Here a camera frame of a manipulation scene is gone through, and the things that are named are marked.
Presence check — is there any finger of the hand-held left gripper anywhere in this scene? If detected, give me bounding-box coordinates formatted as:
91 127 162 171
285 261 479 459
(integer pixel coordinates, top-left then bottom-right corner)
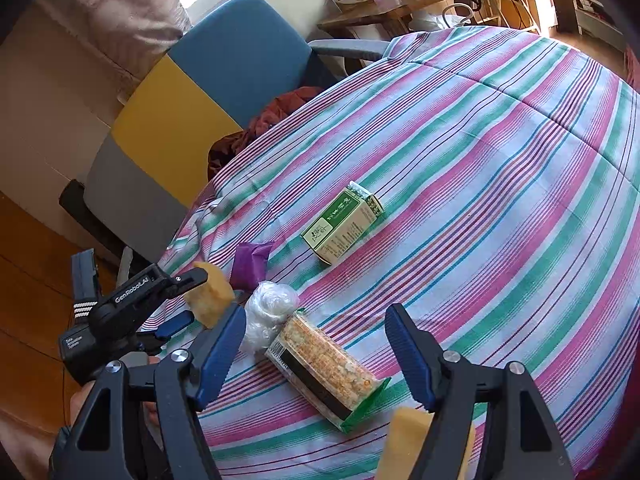
137 310 195 353
167 266 209 302

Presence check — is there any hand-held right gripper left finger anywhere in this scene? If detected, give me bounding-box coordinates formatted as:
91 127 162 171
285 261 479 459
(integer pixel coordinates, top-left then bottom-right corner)
47 304 247 480

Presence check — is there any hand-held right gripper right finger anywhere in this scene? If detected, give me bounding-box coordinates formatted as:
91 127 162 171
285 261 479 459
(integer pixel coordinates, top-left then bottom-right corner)
385 304 576 480

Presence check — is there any yellow sponge block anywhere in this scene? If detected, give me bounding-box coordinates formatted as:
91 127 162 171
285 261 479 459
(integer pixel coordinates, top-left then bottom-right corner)
382 406 476 480
184 261 236 330

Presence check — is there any purple packet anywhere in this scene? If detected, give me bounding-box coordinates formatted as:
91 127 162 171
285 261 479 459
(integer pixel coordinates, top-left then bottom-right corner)
231 241 275 291

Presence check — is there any white plastic-wrapped bundle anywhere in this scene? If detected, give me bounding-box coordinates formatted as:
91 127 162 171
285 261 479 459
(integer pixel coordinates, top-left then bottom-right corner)
240 281 301 353

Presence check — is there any rice cracker snack packet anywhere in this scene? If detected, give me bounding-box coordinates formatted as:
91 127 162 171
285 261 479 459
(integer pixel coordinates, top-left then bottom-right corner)
265 310 392 433

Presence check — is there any green carton box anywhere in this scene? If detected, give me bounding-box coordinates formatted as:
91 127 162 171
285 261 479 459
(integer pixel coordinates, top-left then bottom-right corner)
300 181 387 267

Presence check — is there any wooden wardrobe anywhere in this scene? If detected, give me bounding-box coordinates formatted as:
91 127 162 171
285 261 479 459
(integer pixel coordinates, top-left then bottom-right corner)
0 195 126 441

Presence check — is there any striped blanket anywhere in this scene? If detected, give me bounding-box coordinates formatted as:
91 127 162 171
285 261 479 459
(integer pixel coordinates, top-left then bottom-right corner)
150 25 640 480

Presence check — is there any dark red cloth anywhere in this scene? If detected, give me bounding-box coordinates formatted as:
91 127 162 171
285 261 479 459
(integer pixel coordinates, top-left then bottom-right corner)
207 86 326 183

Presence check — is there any grey yellow blue chair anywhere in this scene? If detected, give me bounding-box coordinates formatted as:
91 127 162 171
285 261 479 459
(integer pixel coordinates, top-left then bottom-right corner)
82 0 391 261

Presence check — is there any beige curtain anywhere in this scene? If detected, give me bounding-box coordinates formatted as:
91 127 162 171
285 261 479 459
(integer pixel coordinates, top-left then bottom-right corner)
35 0 193 68

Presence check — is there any wooden desk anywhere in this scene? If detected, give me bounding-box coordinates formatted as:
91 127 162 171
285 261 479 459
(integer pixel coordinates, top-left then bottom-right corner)
316 0 541 41

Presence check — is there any white shelf unit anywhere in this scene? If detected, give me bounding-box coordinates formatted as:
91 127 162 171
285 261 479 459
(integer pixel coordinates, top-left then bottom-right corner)
567 0 631 56

